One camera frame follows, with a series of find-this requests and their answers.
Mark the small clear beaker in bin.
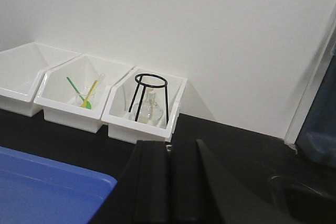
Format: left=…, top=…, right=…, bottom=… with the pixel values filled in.
left=73, top=87, right=95, bottom=108

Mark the left white storage bin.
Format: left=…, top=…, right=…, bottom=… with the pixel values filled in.
left=1, top=42, right=80, bottom=117

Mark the white storage bin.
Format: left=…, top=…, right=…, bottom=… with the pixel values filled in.
left=1, top=42, right=80, bottom=117
left=101, top=67, right=187, bottom=143
left=34, top=55, right=133, bottom=133

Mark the right white storage bin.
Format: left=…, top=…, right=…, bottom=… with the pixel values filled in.
left=101, top=67, right=187, bottom=143

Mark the black lab sink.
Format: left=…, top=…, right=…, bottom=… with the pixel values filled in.
left=269, top=176, right=335, bottom=223

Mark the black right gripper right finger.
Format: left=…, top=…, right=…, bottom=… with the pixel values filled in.
left=170, top=139, right=291, bottom=223

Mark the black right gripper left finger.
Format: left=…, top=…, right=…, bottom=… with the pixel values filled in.
left=115, top=141, right=169, bottom=223

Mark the middle white storage bin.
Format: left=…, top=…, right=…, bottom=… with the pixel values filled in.
left=34, top=55, right=133, bottom=133

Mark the black wire tripod stand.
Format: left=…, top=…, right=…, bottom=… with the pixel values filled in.
left=128, top=73, right=169, bottom=125

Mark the green plastic spoon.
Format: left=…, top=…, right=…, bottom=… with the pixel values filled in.
left=66, top=77, right=95, bottom=109

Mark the clear glass flask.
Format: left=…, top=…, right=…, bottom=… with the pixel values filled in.
left=137, top=88, right=163, bottom=126

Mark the blue plastic tray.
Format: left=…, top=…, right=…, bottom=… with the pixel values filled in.
left=1, top=147, right=117, bottom=223

